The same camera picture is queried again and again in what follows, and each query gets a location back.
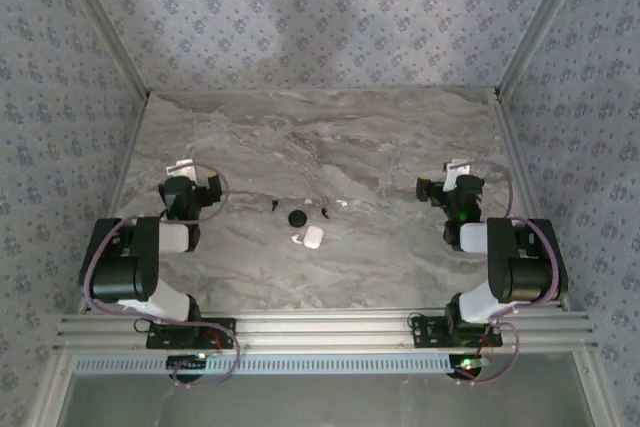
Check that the black controller board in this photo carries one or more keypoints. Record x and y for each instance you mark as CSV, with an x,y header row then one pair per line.
x,y
187,364
467,369

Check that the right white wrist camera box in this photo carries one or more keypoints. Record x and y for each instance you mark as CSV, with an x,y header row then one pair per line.
x,y
456,174

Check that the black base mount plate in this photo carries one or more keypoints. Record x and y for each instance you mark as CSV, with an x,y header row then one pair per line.
x,y
425,332
227,324

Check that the aluminium corner post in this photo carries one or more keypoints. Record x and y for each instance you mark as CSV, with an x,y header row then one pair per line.
x,y
100,22
545,22

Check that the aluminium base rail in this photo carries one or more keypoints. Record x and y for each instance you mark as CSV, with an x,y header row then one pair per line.
x,y
325,329

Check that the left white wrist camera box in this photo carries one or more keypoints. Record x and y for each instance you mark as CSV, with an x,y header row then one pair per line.
x,y
181,168

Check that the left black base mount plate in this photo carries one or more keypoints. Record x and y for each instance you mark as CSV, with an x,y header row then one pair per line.
x,y
227,324

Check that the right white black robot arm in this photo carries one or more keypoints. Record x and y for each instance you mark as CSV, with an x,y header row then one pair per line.
x,y
472,304

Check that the aluminium side rail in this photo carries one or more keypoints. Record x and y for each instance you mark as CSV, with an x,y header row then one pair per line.
x,y
127,157
515,157

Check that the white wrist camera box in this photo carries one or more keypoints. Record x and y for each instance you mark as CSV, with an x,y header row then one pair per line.
x,y
456,174
181,168

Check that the black round charging case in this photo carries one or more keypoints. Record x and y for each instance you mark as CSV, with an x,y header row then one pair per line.
x,y
297,217

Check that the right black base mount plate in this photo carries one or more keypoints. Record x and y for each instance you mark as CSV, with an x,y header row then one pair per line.
x,y
425,332

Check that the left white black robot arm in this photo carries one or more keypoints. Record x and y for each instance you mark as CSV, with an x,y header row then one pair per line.
x,y
170,299

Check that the white earbud charging case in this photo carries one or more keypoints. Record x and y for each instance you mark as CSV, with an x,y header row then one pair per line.
x,y
313,238

